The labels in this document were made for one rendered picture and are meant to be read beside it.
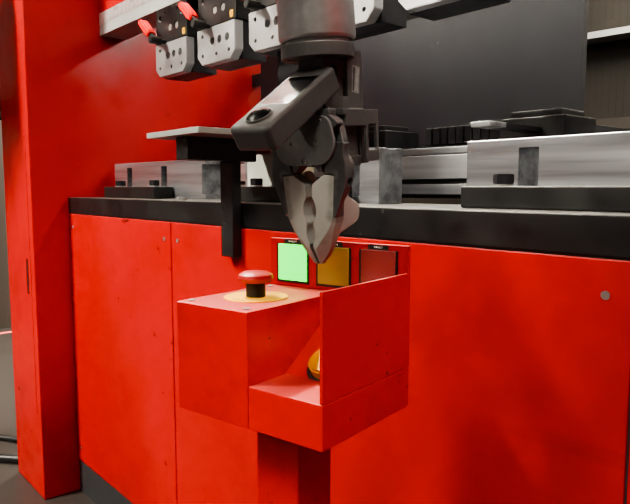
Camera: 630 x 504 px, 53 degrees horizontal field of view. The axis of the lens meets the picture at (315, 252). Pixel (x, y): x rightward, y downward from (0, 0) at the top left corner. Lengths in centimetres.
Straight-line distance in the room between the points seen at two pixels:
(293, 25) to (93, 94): 142
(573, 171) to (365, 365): 40
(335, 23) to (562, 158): 39
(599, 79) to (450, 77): 569
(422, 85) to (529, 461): 112
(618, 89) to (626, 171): 638
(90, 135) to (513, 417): 150
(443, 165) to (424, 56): 48
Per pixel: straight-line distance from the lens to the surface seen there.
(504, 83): 158
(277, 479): 73
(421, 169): 136
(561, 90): 150
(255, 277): 70
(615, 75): 726
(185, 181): 159
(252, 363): 65
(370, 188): 109
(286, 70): 131
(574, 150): 88
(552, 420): 80
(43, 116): 194
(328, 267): 75
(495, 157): 94
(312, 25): 61
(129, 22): 187
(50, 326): 197
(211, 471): 140
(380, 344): 66
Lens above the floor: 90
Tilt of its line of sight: 6 degrees down
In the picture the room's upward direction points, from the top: straight up
